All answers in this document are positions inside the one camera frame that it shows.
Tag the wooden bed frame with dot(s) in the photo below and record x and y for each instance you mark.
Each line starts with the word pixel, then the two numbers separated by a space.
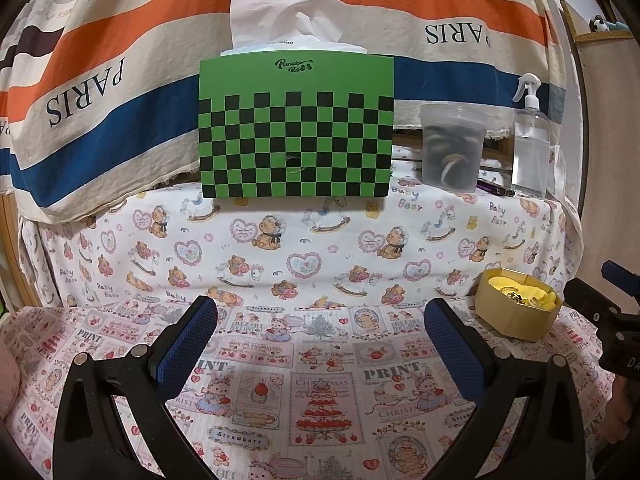
pixel 15 260

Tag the clear spray bottle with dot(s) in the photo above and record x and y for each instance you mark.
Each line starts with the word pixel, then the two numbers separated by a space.
pixel 530 155

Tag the bear print cloth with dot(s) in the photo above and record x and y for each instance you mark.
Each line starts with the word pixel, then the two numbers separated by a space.
pixel 300 245

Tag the green checkered tissue box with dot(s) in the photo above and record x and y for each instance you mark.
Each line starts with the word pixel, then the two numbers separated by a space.
pixel 295 135

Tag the gold octagonal jewelry box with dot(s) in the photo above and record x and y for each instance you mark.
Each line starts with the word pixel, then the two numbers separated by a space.
pixel 505 317

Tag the wooden shelf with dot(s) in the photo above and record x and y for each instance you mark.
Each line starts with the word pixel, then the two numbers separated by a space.
pixel 600 37

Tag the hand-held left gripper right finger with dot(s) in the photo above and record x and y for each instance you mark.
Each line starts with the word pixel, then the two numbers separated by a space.
pixel 452 347

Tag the pink patchwork print cloth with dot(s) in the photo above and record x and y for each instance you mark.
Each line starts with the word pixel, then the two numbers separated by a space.
pixel 320 360

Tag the small toy figure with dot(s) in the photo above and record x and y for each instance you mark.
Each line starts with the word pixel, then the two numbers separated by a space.
pixel 606 24

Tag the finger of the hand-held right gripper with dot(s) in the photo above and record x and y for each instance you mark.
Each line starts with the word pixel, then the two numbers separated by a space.
pixel 587 297
pixel 617 272

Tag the white tissue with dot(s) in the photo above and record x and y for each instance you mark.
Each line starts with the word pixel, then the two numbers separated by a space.
pixel 280 20

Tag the clear plastic jar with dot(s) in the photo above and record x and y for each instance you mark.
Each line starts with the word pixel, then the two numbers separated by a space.
pixel 452 150

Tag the striped blanket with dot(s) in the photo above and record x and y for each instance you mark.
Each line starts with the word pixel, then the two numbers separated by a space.
pixel 150 120

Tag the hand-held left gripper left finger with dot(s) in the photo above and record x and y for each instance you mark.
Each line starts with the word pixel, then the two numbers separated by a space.
pixel 187 345

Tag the person's right hand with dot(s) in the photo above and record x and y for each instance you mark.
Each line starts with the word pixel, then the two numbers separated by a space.
pixel 620 410

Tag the yellow cushion lining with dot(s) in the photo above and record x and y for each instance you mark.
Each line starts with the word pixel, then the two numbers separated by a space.
pixel 550 300

